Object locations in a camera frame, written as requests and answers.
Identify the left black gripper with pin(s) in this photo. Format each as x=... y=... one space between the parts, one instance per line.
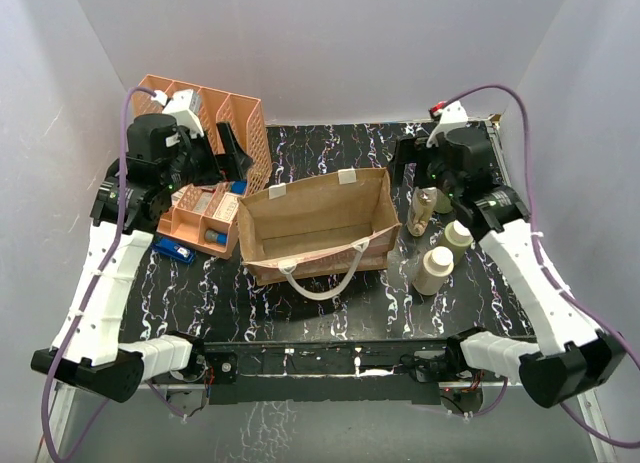
x=232 y=164

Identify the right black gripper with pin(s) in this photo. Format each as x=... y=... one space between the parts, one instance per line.
x=406 y=152

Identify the small clear bottle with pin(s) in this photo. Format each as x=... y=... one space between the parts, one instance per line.
x=421 y=208

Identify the green bottle with beige cap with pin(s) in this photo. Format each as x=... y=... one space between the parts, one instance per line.
x=442 y=203

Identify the brown canvas tote bag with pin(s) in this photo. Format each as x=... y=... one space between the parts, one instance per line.
x=316 y=233

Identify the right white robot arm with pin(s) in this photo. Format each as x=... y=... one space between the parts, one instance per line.
x=572 y=353

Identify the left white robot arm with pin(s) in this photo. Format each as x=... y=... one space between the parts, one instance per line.
x=87 y=353

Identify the blue yellow item in organizer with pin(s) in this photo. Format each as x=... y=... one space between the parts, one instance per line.
x=238 y=187

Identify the pink plastic file organizer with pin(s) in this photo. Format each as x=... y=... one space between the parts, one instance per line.
x=196 y=209

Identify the grey blue cylinder item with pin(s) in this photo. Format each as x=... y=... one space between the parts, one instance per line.
x=213 y=237

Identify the blue white small box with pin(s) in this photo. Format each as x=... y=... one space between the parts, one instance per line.
x=172 y=249

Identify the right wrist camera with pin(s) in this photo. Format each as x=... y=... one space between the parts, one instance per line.
x=448 y=116

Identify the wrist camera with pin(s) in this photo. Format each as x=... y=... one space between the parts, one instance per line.
x=184 y=106
x=448 y=116

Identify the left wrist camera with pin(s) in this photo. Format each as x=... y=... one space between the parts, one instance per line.
x=184 y=106

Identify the black front rail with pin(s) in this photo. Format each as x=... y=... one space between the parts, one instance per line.
x=335 y=371

